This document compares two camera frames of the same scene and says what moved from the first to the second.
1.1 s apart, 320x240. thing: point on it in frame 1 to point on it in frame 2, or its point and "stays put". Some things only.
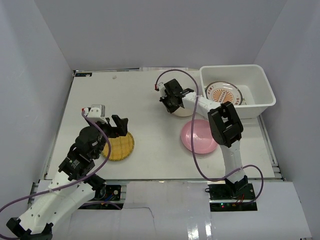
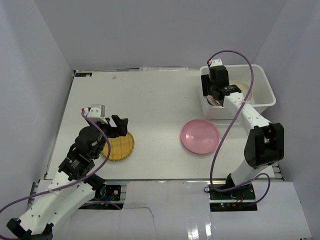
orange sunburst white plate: x=224 y=91 to x=213 y=102
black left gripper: x=110 y=127 stays put
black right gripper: x=170 y=110 to x=205 y=83
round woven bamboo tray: x=121 y=147 stays put
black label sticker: x=83 y=74 stays put
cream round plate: x=183 y=112 to x=244 y=88
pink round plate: x=204 y=141 stays put
